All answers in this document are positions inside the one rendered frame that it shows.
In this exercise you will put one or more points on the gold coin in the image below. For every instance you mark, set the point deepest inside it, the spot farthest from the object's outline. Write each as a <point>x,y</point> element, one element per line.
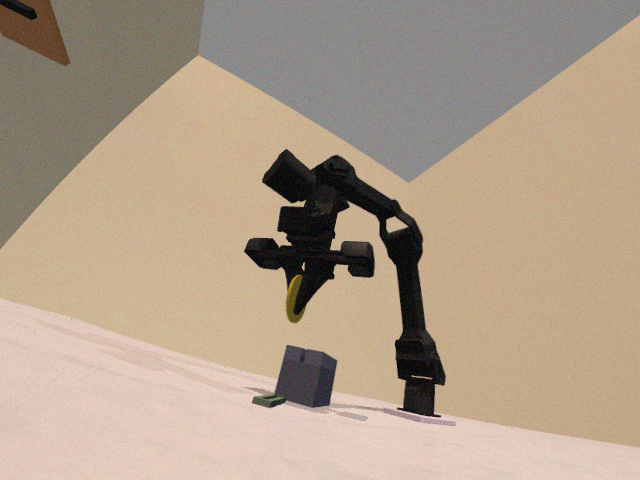
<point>290,299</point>

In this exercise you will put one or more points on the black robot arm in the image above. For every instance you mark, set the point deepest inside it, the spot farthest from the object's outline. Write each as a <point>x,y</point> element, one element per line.
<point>329,186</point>

